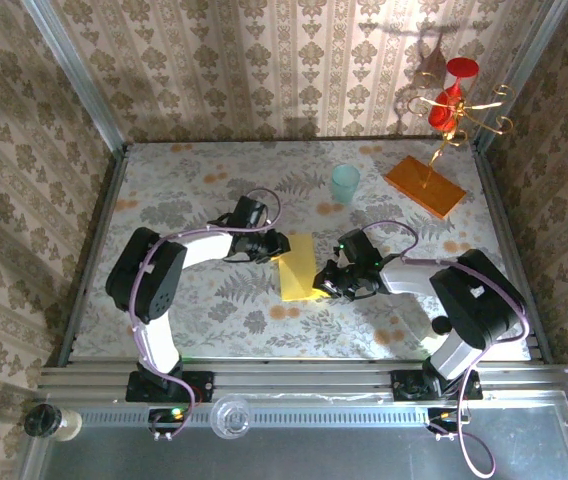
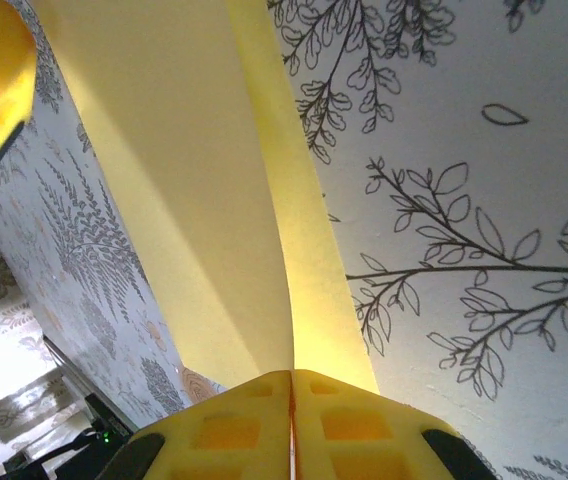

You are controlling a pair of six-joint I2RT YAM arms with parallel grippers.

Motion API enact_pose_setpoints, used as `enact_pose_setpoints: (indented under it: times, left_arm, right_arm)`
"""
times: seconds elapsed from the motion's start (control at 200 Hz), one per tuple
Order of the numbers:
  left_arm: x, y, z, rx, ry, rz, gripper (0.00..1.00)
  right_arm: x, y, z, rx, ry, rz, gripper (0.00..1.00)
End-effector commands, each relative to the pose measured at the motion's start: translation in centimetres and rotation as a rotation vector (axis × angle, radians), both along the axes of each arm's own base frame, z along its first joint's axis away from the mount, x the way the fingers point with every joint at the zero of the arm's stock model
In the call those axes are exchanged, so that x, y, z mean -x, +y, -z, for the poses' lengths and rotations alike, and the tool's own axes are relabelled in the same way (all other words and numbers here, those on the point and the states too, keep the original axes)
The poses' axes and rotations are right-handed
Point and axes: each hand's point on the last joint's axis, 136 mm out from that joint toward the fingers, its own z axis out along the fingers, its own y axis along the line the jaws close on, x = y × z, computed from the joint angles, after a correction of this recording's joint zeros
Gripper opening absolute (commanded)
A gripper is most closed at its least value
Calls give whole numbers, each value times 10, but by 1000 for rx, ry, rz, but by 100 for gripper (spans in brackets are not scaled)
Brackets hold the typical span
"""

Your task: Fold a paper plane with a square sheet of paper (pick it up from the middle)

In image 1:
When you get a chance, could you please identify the yellow cloth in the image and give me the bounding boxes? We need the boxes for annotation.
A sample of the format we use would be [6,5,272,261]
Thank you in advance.
[277,233,331,303]

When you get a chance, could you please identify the floral tablecloth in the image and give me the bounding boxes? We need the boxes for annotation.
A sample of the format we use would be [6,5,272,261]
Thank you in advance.
[71,139,533,362]

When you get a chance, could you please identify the teal plastic cup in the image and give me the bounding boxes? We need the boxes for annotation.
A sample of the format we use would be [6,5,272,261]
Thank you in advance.
[331,163,361,205]

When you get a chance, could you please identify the gold glass rack orange base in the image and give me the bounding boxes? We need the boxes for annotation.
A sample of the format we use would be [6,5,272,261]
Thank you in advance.
[383,72,515,220]

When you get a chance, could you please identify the clear glass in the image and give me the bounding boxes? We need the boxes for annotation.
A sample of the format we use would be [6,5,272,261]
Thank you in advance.
[210,393,253,440]

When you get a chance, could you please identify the grey metal tray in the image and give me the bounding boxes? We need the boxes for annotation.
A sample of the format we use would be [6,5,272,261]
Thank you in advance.
[18,389,568,480]

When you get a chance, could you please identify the red wine glass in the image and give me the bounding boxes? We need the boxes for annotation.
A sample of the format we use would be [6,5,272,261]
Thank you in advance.
[427,56,480,134]

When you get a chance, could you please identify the black connector board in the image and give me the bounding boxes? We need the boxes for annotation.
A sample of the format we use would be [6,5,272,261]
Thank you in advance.
[147,406,189,434]

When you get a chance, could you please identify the black capped bottle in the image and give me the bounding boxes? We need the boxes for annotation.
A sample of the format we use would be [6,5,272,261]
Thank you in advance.
[23,403,84,442]

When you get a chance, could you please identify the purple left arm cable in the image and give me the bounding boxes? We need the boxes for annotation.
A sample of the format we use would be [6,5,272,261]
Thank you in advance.
[130,188,283,441]

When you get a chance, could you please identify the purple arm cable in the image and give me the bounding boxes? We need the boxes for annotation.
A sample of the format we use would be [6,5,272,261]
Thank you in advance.
[130,188,283,441]
[362,220,533,477]

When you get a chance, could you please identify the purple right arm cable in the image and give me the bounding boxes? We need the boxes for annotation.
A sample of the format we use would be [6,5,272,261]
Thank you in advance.
[362,220,533,477]

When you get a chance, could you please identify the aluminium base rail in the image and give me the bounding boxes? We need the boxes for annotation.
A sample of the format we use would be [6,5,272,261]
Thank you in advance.
[36,360,568,406]

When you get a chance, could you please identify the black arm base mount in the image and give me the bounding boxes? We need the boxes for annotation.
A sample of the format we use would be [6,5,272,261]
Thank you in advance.
[125,369,215,404]
[391,368,484,402]

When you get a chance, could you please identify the slotted grey cable duct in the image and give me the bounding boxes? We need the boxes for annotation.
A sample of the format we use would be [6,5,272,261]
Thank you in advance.
[78,404,435,427]

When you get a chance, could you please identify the aluminium side rail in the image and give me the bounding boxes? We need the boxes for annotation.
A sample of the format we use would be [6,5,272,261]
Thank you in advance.
[473,144,553,364]
[58,144,130,366]

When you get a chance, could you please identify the aluminium frame post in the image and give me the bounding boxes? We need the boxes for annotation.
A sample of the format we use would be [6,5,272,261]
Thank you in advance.
[473,0,568,151]
[21,0,128,156]

